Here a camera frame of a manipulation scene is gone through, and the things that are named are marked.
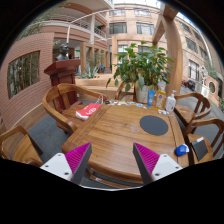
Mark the dark notebook on chair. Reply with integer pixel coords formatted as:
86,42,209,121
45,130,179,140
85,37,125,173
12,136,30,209
191,137,208,161

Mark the dark bust statue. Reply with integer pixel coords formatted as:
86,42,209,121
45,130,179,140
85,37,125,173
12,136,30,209
55,43,69,61

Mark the blue computer mouse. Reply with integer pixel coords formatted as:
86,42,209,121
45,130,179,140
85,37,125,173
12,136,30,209
175,144,189,156

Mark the wooden chair left front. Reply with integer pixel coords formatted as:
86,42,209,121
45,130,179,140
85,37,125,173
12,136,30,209
0,126,43,167

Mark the round dark mouse pad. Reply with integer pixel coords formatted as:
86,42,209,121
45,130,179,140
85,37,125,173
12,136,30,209
140,115,168,136

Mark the red wooden pedestal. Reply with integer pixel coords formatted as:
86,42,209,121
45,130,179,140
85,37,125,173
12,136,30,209
43,59,82,114

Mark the red and white bag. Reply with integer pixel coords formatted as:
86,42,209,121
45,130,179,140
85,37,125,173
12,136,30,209
76,103,100,120

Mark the potted green plant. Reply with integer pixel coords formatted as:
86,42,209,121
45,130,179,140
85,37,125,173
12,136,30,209
113,43,174,103

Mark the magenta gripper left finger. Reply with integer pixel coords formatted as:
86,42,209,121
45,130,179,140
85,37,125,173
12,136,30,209
41,143,92,185

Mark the wooden chair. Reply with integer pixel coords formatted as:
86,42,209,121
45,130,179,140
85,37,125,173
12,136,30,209
174,92,212,127
183,117,224,165
0,126,43,167

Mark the yellow bottle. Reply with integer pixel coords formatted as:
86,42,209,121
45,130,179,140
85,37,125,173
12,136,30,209
156,82,166,109

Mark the blue tube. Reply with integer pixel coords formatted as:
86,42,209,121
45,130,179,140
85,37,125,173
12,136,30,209
147,90,155,108

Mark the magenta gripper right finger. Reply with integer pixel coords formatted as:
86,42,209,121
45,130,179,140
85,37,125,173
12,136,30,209
133,143,182,184

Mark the white pump bottle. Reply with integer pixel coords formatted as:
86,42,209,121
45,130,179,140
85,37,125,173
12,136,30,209
165,91,176,112

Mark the wooden table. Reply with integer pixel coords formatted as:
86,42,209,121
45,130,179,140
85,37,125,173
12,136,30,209
62,104,189,183

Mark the wooden chair right front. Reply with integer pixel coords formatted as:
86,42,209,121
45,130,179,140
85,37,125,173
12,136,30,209
183,117,224,165

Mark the wooden chair right back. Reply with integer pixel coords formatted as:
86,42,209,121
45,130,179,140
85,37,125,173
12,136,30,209
174,92,212,127

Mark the wooden armchair left back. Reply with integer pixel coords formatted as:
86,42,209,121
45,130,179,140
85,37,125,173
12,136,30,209
42,83,108,133

